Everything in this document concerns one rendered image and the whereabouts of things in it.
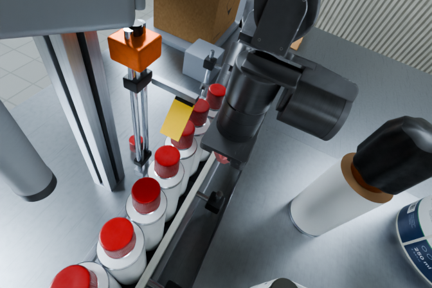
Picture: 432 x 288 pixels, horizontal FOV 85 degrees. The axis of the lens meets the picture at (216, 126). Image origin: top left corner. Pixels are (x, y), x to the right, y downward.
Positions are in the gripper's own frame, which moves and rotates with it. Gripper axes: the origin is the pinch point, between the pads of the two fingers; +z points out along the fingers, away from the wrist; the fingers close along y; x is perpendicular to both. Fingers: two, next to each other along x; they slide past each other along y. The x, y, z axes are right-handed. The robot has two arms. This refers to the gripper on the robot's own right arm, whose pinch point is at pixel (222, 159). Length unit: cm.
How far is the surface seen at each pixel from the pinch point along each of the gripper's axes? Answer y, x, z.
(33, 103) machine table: 2, 51, 18
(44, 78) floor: 61, 146, 101
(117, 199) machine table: -9.0, 16.7, 18.2
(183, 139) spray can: -4.0, 5.9, -6.2
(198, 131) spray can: 0.8, 5.4, -3.0
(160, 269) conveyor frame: -16.6, 1.5, 13.4
